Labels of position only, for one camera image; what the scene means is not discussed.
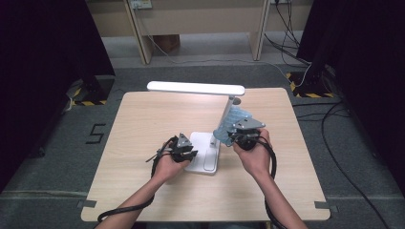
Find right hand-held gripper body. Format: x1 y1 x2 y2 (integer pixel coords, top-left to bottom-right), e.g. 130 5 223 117
233 117 266 151

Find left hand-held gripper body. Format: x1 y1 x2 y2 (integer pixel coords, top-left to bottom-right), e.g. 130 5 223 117
168 133 194 164

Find blue striped cloth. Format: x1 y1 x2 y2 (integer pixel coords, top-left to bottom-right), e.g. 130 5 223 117
212 104 254 148

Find white desk lamp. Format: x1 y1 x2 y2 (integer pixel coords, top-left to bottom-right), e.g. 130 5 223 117
146 80 246 176

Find person's left hand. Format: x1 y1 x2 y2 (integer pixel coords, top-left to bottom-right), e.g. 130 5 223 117
152 156 192 186

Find person's right hand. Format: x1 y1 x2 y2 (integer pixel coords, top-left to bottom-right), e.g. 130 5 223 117
233 129 273 180

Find black stand base striped tape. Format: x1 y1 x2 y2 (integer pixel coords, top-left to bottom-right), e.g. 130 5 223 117
285 70 335 99
65 74 116 108

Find brown cardboard box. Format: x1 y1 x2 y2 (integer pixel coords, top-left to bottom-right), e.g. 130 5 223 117
152 33 181 53

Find grey tape piece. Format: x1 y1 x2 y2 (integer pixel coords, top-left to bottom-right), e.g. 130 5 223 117
76 199 97 209
314 200 339 214

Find beige desk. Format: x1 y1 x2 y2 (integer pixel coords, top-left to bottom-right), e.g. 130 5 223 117
86 0 314 66

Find black curtain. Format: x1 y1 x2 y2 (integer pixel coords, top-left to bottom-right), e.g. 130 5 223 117
0 0 117 192
295 0 405 195

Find white power strip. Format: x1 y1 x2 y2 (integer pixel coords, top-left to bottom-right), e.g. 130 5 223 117
129 0 153 10

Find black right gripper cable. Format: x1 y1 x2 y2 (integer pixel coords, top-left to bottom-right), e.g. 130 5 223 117
254 136 288 229

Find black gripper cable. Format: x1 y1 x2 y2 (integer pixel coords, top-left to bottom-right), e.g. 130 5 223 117
96 136 178 223
254 136 288 229

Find white floor cable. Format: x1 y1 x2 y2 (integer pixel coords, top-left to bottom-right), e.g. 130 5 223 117
135 8 313 89

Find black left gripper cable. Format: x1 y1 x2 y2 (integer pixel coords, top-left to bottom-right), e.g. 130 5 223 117
96 136 178 223

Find black floor cable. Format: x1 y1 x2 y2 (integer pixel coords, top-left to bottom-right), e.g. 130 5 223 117
292 99 391 229

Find black hanging cables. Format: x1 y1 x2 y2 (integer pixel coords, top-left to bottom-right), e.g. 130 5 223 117
264 0 311 66

